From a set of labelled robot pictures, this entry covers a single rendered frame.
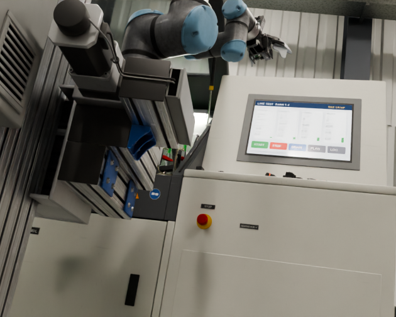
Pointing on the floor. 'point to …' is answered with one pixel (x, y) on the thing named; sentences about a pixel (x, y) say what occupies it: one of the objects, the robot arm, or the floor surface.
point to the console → (285, 222)
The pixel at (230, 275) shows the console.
